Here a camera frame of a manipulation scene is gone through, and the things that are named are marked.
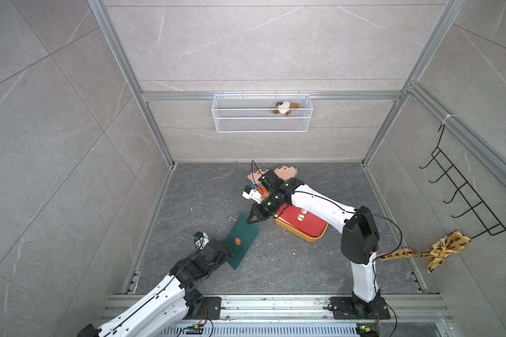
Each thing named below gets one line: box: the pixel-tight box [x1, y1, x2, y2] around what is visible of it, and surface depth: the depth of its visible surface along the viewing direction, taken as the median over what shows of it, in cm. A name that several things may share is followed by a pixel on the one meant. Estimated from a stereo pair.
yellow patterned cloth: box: [378, 230, 472, 274], surface depth 70 cm
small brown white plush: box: [273, 101, 301, 117], surface depth 89 cm
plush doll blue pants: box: [273, 164, 298, 182], surface depth 109 cm
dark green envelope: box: [226, 212, 261, 271], surface depth 83 cm
